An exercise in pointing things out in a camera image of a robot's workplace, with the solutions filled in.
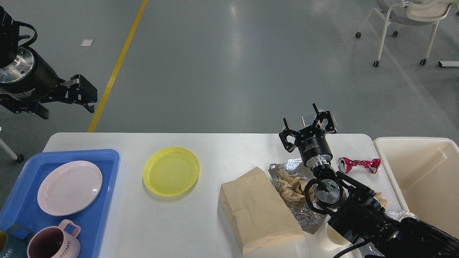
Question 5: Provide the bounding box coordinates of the yellow plastic plate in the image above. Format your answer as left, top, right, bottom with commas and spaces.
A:
142, 147, 200, 197

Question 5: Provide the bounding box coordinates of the white office chair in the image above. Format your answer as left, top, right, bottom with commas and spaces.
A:
355, 0, 458, 67

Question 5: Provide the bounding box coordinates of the crumpled brown paper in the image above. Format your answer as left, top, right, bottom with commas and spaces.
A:
278, 169, 314, 204

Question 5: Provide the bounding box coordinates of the left background chair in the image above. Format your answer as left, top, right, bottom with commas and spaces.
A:
0, 139, 24, 163

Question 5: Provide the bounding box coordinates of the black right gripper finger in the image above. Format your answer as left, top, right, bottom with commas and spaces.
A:
311, 103, 337, 136
279, 118, 300, 153

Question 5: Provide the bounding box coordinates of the beige plastic bin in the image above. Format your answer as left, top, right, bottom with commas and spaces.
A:
374, 137, 459, 238

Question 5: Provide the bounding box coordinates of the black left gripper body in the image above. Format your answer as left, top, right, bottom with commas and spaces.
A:
0, 46, 65, 108

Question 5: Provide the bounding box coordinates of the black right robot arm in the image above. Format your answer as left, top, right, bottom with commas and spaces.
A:
279, 104, 459, 258

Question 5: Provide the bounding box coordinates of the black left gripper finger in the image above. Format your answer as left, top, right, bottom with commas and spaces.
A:
0, 100, 49, 120
54, 75, 98, 113

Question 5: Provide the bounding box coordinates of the crushed red can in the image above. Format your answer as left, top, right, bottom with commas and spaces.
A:
338, 157, 381, 174

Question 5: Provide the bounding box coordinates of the brown paper bag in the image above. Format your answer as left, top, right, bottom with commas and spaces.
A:
218, 167, 304, 255

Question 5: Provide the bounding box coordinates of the pink mug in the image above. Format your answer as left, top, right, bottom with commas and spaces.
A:
27, 219, 81, 258

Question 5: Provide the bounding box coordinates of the teal mug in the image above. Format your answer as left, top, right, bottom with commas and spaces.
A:
0, 224, 35, 258

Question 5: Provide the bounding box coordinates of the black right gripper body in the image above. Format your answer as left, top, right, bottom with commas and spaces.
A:
295, 126, 333, 168

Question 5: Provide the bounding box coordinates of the pink plate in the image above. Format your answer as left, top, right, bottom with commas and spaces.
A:
37, 161, 103, 216

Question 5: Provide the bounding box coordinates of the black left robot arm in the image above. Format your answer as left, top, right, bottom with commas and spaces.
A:
0, 8, 98, 119

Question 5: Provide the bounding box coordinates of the white bar on floor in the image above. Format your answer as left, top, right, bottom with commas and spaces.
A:
438, 61, 459, 68

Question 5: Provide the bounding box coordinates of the white paper cup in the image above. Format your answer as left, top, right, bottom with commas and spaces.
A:
318, 223, 351, 251

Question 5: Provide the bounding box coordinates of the crumpled aluminium foil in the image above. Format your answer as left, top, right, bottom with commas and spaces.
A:
269, 158, 326, 235

